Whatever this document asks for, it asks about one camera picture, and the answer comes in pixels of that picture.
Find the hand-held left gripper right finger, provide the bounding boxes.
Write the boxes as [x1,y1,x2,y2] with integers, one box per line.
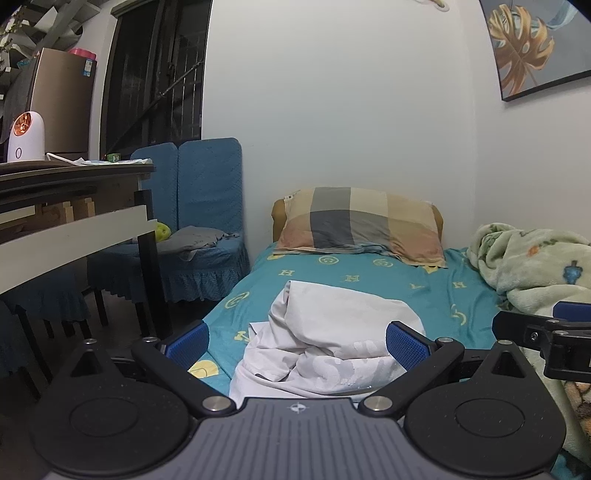
[358,320,533,420]

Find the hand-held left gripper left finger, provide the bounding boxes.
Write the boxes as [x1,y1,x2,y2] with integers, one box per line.
[64,320,236,419]

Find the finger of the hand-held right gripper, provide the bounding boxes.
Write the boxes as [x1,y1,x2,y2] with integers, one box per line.
[492,310,591,380]
[553,300,591,323]

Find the white t-shirt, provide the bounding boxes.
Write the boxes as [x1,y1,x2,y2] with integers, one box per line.
[228,279,428,409]

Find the pale green fleece blanket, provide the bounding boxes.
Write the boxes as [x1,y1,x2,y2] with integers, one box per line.
[466,223,591,480]

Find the teal bed sheet yellow print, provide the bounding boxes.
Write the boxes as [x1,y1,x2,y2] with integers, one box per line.
[187,242,555,403]

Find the grey cloth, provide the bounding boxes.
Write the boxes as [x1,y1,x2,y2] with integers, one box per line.
[156,226,242,262]

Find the checked pillow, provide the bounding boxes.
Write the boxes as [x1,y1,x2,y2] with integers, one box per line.
[272,187,448,269]

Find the brown cushion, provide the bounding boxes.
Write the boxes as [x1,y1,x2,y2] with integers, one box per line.
[271,198,446,245]

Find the dark table with white apron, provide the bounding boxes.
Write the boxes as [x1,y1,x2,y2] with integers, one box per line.
[0,159,174,342]

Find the white papers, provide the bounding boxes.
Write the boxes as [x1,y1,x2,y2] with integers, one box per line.
[45,153,154,168]

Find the white humidifier with orange light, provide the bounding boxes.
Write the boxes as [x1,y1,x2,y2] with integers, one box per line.
[6,111,47,163]

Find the dark window with metal grille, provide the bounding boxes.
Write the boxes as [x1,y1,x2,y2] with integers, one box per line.
[99,0,213,160]

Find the framed golden leaf picture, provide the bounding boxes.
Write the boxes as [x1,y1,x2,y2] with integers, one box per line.
[479,0,591,103]

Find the gold fridge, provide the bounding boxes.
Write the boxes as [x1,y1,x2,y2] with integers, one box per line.
[25,46,100,161]

